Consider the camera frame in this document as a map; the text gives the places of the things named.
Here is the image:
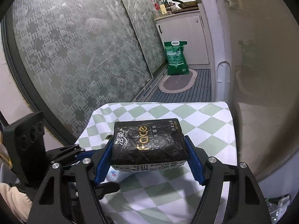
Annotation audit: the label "condiment bottles on counter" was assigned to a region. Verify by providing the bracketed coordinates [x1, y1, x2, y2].
[151, 0, 172, 19]

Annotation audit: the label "patterned glass sliding door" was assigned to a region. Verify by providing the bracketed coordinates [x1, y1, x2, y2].
[1, 0, 166, 145]

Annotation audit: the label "trash bag with waste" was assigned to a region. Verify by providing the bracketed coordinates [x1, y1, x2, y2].
[265, 195, 290, 224]

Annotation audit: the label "black frying pan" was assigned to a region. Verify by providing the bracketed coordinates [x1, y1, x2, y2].
[172, 0, 198, 9]

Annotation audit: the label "oval floor mat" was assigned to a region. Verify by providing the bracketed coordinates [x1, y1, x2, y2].
[158, 69, 198, 94]

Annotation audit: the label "black tissue pack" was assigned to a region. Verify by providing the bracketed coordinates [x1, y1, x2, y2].
[110, 118, 189, 172]

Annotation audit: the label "green rice bag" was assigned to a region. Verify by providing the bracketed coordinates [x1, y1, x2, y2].
[164, 41, 189, 75]

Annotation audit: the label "left hand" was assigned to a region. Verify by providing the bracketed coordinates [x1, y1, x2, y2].
[1, 183, 33, 223]

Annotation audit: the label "white kitchen cabinet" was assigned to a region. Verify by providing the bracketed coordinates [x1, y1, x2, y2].
[155, 0, 233, 102]

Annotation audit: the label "blue white tissue pack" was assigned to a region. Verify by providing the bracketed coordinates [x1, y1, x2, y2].
[106, 167, 132, 183]

